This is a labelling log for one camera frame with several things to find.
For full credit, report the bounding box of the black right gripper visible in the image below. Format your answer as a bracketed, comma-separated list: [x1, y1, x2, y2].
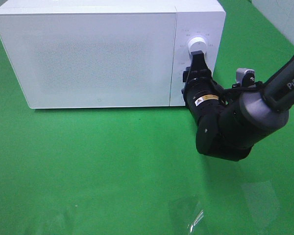
[182, 50, 225, 115]

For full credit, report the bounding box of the white microwave knob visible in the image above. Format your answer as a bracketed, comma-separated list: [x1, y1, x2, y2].
[188, 36, 207, 55]

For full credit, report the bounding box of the white microwave door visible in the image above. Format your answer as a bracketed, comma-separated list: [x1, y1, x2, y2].
[0, 13, 176, 109]

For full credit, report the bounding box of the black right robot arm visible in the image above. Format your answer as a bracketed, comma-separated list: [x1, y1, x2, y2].
[182, 50, 294, 161]

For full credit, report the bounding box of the white microwave oven body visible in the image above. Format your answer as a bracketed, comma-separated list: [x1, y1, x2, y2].
[0, 0, 226, 106]

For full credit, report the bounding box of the clear tape strip front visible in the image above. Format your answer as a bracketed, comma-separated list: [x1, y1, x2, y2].
[168, 196, 205, 234]

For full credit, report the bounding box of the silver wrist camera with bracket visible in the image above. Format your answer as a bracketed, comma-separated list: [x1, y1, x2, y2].
[232, 68, 255, 90]

